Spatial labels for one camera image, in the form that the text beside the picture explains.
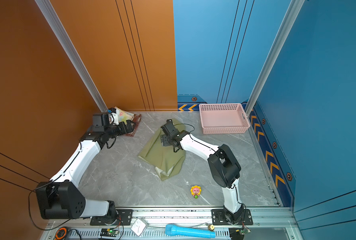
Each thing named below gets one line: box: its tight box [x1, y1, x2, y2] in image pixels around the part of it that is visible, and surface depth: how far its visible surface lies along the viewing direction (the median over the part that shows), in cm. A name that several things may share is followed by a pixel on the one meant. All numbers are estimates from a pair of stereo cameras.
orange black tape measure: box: [54, 226, 67, 240], surface depth 68 cm
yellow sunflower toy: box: [190, 185, 202, 199], surface depth 80 cm
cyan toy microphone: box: [165, 224, 216, 239], surface depth 68 cm
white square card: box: [130, 218, 146, 237], surface depth 71 cm
